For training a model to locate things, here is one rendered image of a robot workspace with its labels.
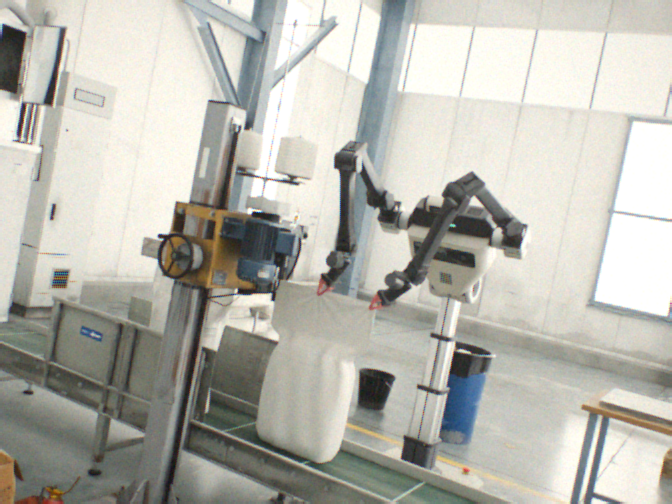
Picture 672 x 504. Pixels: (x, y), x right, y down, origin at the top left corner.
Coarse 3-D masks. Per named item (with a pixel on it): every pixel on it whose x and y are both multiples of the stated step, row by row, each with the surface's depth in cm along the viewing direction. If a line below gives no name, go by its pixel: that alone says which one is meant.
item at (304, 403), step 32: (288, 288) 316; (288, 320) 315; (320, 320) 308; (352, 320) 299; (288, 352) 307; (320, 352) 302; (352, 352) 297; (288, 384) 305; (320, 384) 296; (352, 384) 303; (288, 416) 304; (320, 416) 296; (288, 448) 305; (320, 448) 296
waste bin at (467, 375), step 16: (480, 352) 528; (464, 368) 492; (480, 368) 495; (448, 384) 495; (464, 384) 494; (480, 384) 501; (448, 400) 496; (464, 400) 496; (480, 400) 508; (448, 416) 496; (464, 416) 498; (448, 432) 497; (464, 432) 500
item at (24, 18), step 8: (0, 0) 440; (8, 0) 445; (0, 8) 440; (8, 8) 451; (16, 8) 454; (48, 8) 532; (56, 8) 539; (16, 16) 464; (24, 16) 465; (48, 16) 530; (56, 16) 541; (24, 24) 472; (32, 24) 476; (48, 24) 529
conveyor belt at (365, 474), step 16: (0, 336) 399; (16, 336) 405; (32, 336) 412; (32, 352) 379; (208, 416) 331; (224, 416) 335; (240, 416) 340; (240, 432) 317; (256, 432) 322; (272, 448) 305; (304, 464) 293; (320, 464) 297; (336, 464) 301; (352, 464) 305; (368, 464) 309; (352, 480) 286; (368, 480) 290; (384, 480) 293; (400, 480) 297; (416, 480) 301; (384, 496) 276; (400, 496) 279; (416, 496) 283; (432, 496) 286; (448, 496) 290
